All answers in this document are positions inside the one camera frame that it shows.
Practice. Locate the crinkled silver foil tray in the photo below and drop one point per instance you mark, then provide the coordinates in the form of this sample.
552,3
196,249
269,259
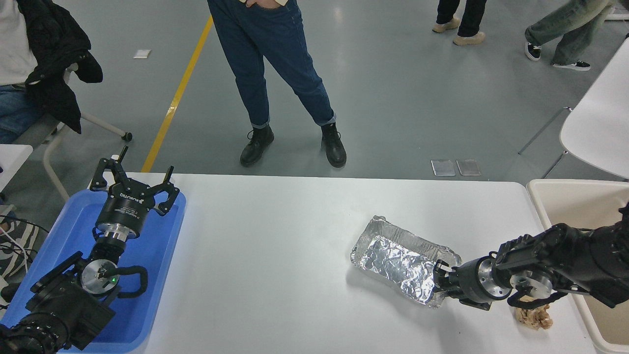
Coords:
393,255

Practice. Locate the large pale bin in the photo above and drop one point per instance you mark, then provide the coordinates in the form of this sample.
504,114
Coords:
575,206

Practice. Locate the seated person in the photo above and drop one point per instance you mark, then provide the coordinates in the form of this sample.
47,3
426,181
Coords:
14,54

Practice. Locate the white-framed wheeled chair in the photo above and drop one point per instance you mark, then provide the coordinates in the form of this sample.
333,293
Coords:
98,123

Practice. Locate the blue plastic tray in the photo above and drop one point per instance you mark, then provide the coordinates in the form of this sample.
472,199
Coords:
152,265

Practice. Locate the small white table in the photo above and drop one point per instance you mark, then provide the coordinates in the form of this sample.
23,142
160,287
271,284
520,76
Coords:
12,160

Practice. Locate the clear plastic square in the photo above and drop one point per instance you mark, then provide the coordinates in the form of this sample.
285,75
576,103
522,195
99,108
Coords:
468,167
443,167

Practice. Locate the white flat bar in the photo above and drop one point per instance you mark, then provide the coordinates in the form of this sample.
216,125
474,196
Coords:
616,16

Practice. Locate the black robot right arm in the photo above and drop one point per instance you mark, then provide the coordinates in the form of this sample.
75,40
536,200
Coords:
580,250

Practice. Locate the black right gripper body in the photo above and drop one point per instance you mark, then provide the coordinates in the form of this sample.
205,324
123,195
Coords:
464,282

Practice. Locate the standing person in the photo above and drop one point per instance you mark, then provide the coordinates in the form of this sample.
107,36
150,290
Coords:
275,59

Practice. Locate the crumpled tan paper ball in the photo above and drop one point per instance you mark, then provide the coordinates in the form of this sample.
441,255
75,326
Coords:
535,317

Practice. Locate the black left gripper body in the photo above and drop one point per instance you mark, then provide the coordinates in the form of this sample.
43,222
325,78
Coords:
125,209

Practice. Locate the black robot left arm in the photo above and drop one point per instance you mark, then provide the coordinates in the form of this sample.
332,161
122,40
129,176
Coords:
64,305

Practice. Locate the white shell chair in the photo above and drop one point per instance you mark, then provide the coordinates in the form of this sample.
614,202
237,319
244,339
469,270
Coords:
599,128

